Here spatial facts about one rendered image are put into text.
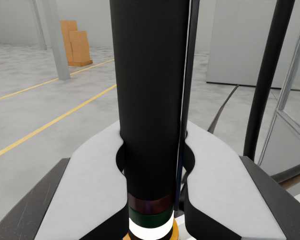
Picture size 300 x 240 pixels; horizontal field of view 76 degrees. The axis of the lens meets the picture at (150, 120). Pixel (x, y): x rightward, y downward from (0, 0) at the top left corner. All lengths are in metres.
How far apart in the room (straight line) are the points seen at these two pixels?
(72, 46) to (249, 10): 5.97
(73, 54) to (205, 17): 7.34
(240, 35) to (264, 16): 0.58
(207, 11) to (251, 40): 6.90
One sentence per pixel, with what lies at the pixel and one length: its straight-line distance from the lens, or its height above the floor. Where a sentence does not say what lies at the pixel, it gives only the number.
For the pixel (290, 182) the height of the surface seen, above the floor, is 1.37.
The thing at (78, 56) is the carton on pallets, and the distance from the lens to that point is 8.22.
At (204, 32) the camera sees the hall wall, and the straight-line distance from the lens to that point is 12.19.
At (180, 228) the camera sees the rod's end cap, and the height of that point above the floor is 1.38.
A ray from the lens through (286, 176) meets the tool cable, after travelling 0.28.
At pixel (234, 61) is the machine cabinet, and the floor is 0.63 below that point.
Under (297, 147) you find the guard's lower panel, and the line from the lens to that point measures 1.39.
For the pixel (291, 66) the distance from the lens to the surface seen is 1.54.
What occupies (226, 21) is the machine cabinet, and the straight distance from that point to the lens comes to 5.49.
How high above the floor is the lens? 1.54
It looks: 27 degrees down
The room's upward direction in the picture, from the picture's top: straight up
